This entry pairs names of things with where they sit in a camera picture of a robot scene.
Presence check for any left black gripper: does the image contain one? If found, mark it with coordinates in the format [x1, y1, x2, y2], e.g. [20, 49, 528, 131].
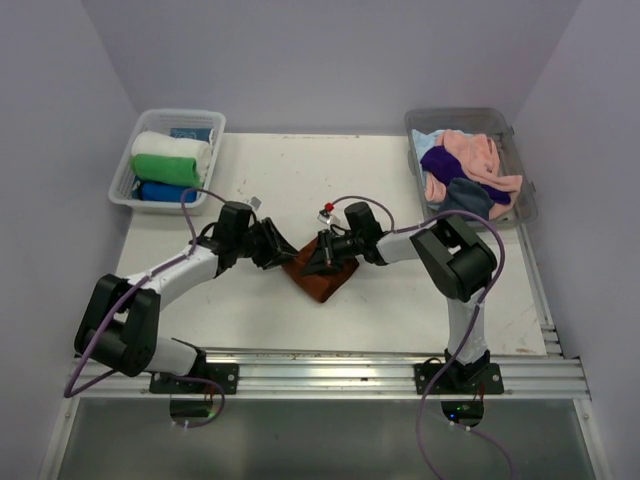
[234, 217, 298, 269]

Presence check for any blue rolled towel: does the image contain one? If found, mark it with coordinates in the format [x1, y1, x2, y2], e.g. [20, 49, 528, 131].
[132, 181, 197, 203]

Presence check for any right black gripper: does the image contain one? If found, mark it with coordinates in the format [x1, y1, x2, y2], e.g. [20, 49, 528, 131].
[302, 229, 364, 278]

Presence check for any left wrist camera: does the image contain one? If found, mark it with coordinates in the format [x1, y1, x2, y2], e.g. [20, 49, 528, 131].
[249, 196, 262, 210]

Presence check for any aluminium front rail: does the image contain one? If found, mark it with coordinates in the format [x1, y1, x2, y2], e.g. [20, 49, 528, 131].
[64, 352, 592, 400]

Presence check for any brown towel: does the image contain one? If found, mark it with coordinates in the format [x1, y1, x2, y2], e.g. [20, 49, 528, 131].
[282, 240, 359, 303]

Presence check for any pink towel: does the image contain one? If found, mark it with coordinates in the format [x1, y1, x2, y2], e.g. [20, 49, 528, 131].
[424, 130, 524, 220]

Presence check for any clear grey plastic bin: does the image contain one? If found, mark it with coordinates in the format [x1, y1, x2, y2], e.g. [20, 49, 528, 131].
[404, 107, 538, 228]

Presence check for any white plastic basket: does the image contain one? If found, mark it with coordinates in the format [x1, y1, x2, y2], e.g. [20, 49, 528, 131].
[108, 108, 226, 215]

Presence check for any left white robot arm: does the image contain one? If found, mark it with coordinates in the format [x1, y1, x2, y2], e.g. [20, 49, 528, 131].
[74, 202, 298, 393]

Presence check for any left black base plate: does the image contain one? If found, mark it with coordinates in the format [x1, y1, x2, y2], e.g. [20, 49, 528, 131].
[149, 363, 240, 395]

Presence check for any dark grey-blue towel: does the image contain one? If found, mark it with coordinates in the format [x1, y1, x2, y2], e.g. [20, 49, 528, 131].
[437, 178, 494, 220]

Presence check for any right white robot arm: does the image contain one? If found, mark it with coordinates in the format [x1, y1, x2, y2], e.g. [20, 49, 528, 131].
[301, 202, 505, 393]

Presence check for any green rolled towel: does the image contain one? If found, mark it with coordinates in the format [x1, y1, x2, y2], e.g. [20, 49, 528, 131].
[130, 154, 201, 187]

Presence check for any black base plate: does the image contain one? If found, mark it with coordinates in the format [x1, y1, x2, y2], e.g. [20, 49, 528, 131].
[149, 363, 240, 395]
[413, 357, 505, 395]

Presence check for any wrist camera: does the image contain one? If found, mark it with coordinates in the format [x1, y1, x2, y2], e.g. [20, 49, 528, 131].
[249, 196, 262, 210]
[317, 202, 342, 229]

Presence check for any white rolled towel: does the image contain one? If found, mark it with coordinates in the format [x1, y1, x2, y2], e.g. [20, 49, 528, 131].
[131, 131, 213, 179]

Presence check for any purple towel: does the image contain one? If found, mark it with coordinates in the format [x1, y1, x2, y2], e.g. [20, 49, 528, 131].
[420, 146, 521, 205]

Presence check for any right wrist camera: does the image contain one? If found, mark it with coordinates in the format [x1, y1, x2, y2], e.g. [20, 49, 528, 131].
[317, 202, 342, 229]

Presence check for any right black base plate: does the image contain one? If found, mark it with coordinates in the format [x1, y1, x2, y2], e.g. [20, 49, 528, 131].
[413, 357, 505, 395]

